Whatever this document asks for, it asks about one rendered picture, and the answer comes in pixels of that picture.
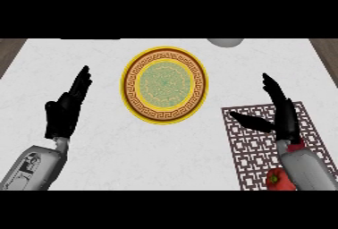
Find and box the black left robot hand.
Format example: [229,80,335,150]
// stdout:
[44,64,95,140]

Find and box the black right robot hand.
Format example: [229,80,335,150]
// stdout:
[229,72,304,144]

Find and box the grey rounded object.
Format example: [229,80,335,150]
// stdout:
[207,38,245,48]

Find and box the yellow patterned round plate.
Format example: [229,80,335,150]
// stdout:
[120,46,210,126]

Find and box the brown lattice placemat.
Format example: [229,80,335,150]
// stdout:
[220,101,338,191]

